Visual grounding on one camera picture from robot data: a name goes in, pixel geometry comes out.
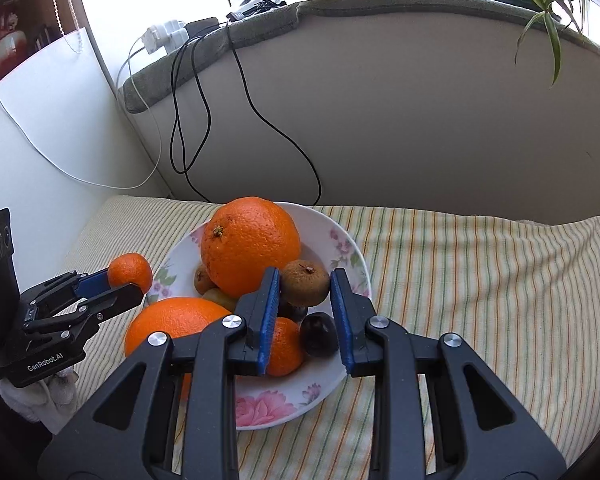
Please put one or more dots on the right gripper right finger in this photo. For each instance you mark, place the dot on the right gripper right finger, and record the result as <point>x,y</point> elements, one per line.
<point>440,412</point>

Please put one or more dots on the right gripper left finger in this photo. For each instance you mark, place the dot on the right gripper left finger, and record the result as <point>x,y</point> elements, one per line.
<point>127,428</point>

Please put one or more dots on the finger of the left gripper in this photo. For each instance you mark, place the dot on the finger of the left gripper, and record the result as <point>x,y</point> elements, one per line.
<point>102,303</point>
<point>92,282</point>

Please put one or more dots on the mandarin with stem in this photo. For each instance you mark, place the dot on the mandarin with stem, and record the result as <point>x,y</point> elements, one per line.
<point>130,268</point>

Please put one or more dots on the medium orange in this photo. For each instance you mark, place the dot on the medium orange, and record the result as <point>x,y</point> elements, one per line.
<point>175,316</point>

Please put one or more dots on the brown longan fruit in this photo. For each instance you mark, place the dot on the brown longan fruit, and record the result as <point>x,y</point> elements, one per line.
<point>304,283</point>
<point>202,281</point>

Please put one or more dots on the yellow green grape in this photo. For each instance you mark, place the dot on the yellow green grape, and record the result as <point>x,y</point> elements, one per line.
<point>218,297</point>

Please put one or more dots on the small orange kumquat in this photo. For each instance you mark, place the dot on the small orange kumquat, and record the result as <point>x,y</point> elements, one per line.
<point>286,351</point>

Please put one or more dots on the dark plum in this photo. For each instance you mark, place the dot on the dark plum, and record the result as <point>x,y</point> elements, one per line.
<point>287,310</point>
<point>318,337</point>

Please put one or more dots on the large orange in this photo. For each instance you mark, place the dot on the large orange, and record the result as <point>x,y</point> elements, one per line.
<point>245,237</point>

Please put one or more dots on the white gloved left hand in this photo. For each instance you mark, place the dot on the white gloved left hand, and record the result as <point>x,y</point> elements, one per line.
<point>51,401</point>

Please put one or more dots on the striped table cloth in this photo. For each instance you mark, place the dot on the striped table cloth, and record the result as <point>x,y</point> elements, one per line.
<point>524,295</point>

